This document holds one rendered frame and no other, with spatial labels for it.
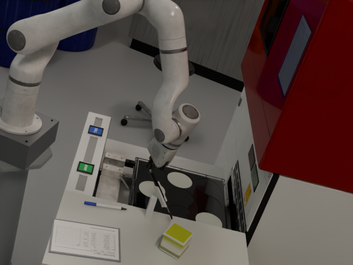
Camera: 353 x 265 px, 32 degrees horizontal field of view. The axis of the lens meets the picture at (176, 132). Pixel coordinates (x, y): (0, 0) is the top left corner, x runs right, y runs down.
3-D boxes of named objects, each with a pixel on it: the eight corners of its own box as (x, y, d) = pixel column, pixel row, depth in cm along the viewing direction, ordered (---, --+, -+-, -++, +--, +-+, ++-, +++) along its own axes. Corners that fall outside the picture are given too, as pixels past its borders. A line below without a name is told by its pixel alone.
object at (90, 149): (104, 144, 254) (111, 116, 247) (83, 228, 206) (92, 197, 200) (82, 139, 253) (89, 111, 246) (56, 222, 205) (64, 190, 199)
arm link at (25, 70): (1, 76, 219) (12, 14, 208) (30, 63, 235) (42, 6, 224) (29, 89, 216) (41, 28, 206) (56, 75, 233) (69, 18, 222)
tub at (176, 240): (188, 248, 190) (194, 233, 187) (177, 261, 184) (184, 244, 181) (168, 237, 193) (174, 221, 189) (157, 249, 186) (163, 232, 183)
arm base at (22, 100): (-18, 123, 223) (-11, 79, 214) (2, 103, 240) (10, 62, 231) (31, 140, 223) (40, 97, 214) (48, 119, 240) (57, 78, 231)
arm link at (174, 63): (159, 56, 186) (169, 148, 196) (192, 45, 197) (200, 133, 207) (138, 54, 192) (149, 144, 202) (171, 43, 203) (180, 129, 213)
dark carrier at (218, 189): (222, 182, 242) (222, 181, 241) (226, 238, 212) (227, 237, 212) (138, 161, 238) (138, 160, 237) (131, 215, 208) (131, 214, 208)
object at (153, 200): (162, 215, 201) (172, 184, 194) (161, 223, 198) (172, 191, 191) (144, 211, 200) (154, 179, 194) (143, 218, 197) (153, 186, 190)
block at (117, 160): (124, 162, 236) (126, 156, 235) (123, 167, 233) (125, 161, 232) (104, 158, 235) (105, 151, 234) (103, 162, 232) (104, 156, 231)
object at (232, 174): (228, 185, 250) (236, 166, 245) (235, 257, 212) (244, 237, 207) (224, 184, 250) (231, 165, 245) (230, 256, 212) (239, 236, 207)
